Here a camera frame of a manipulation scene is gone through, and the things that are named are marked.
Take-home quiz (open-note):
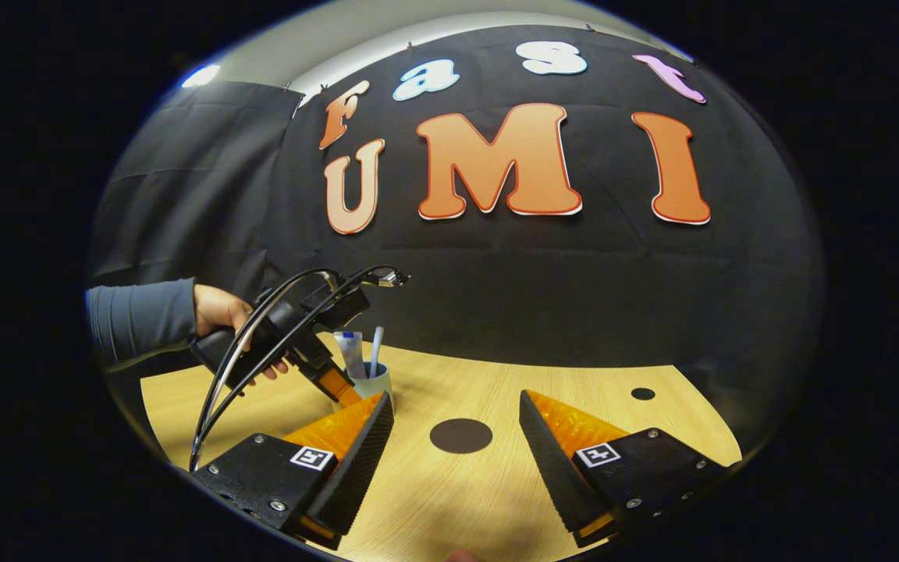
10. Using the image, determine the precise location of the black cable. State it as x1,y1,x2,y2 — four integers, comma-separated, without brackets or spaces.
196,264,411,454
188,268,341,473

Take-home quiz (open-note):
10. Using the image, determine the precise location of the wooden desktop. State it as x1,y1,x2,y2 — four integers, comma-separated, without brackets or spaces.
140,332,743,562

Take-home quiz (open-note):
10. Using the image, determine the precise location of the light blue cup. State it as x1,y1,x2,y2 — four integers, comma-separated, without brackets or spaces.
340,361,393,408

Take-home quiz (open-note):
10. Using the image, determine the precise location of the white toothpaste tube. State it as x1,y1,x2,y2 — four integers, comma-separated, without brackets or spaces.
333,331,367,381

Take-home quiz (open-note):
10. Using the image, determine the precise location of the white ceiling light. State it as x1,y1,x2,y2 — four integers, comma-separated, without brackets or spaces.
180,64,222,89

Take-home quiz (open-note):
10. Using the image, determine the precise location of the brown round coaster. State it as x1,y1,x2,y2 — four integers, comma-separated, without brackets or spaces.
429,418,494,455

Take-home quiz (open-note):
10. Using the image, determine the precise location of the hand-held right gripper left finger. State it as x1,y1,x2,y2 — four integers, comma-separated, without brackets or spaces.
188,392,395,551

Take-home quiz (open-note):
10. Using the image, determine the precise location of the black backdrop cloth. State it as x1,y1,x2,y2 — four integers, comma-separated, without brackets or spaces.
87,23,826,469

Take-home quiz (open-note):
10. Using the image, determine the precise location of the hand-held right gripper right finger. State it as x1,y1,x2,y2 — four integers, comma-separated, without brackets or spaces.
519,389,731,549

